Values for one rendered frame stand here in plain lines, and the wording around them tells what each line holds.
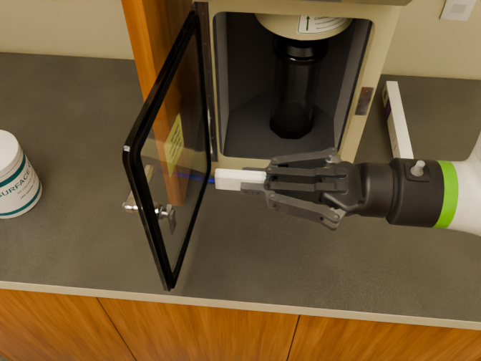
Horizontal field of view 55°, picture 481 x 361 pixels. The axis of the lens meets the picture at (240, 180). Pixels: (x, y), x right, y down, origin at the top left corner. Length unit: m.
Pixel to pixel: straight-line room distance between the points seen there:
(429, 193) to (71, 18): 1.09
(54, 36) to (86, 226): 0.65
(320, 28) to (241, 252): 0.46
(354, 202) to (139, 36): 0.39
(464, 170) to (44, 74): 1.13
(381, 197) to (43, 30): 1.13
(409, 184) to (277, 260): 0.42
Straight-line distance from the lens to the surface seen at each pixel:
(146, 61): 0.74
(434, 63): 1.43
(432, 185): 0.63
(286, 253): 0.97
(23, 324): 1.40
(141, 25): 0.71
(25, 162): 1.06
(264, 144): 1.03
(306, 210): 0.61
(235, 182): 0.63
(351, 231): 1.02
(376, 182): 0.62
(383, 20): 0.79
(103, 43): 1.44
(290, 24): 0.81
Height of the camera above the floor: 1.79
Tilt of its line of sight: 53 degrees down
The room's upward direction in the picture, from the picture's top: straight up
